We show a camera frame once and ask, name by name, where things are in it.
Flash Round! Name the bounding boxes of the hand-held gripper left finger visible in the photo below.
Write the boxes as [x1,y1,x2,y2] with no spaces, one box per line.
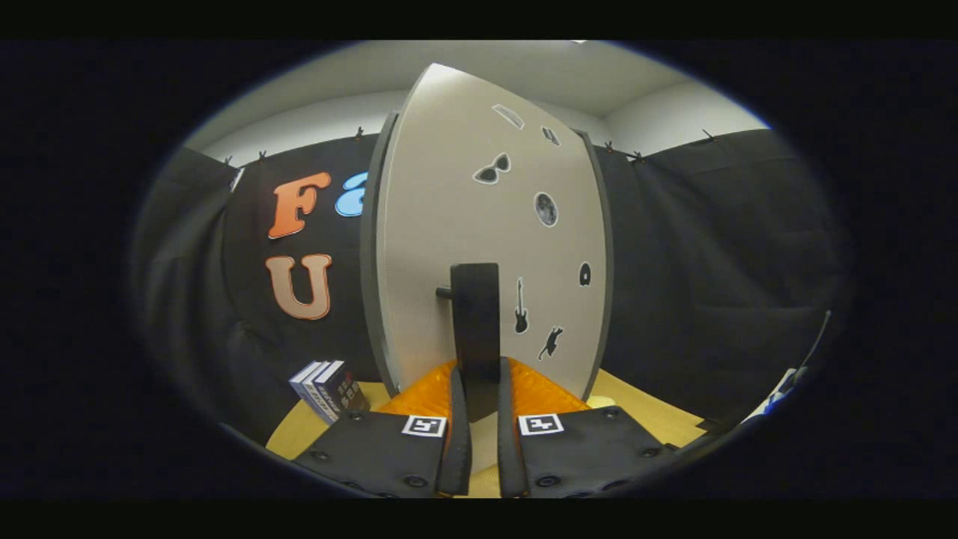
[293,359,473,499]

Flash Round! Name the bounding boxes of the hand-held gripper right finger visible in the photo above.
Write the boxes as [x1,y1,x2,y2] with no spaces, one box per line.
[497,356,679,499]

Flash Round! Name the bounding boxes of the beige cabinet door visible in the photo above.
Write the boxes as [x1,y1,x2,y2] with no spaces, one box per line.
[374,64,611,480]

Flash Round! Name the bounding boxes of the dark grey cabinet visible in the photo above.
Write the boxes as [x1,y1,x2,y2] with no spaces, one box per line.
[359,112,616,401]

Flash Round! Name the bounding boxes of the white side table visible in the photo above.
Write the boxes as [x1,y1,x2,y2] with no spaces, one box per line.
[741,367,805,427]

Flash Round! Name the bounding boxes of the black backdrop cloth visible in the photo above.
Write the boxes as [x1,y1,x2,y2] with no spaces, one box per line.
[131,129,850,450]

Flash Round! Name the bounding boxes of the thin stand pole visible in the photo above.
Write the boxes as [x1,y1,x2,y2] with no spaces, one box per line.
[797,311,832,375]

